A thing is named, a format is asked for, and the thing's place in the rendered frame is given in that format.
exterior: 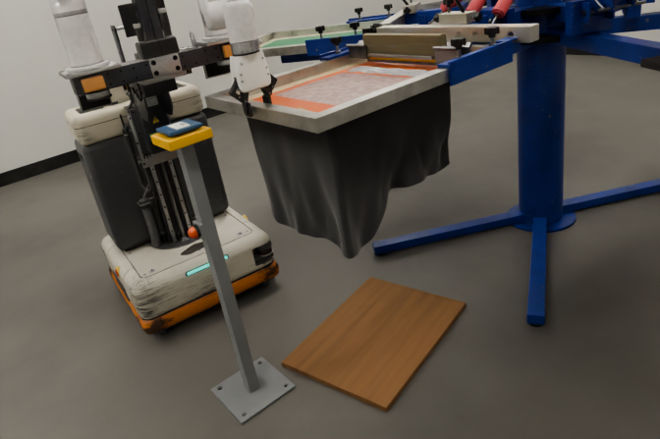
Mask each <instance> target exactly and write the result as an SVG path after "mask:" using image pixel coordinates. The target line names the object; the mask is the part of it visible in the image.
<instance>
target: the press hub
mask: <svg viewBox="0 0 660 439"><path fill-rule="evenodd" d="M558 2H561V0H516V2H513V3H512V4H516V5H517V7H510V8H515V9H516V8H518V7H521V6H535V7H533V8H530V9H527V10H523V11H521V17H532V16H535V21H534V22H531V23H529V24H539V39H538V40H535V41H533V42H531V43H522V45H531V44H535V45H534V46H532V47H529V48H527V49H525V50H523V51H520V52H518V53H517V74H518V142H519V204H517V205H515V206H513V207H512V208H511V209H510V210H509V211H508V212H510V211H515V210H520V211H521V212H522V213H523V214H525V222H521V223H517V224H512V225H513V226H514V227H516V228H518V229H521V230H524V231H528V232H532V227H533V217H547V233H553V232H558V231H562V230H565V229H567V228H569V227H571V226H572V225H573V224H574V223H575V222H576V219H577V217H576V214H575V212H574V211H569V212H565V213H563V187H564V144H565V100H566V56H567V47H565V46H561V45H556V44H552V42H559V41H560V36H559V35H554V34H549V33H546V29H547V28H548V27H556V26H565V25H566V23H564V22H557V21H551V20H547V15H550V14H557V13H560V12H561V7H556V6H547V4H552V3H558Z"/></svg>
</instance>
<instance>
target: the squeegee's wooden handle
mask: <svg viewBox="0 0 660 439"><path fill-rule="evenodd" d="M362 39H363V44H364V45H365V46H367V52H368V54H369V53H380V54H402V55H424V56H434V59H435V51H434V50H433V48H432V47H433V46H447V37H446V33H365V34H364V35H363V36H362Z"/></svg>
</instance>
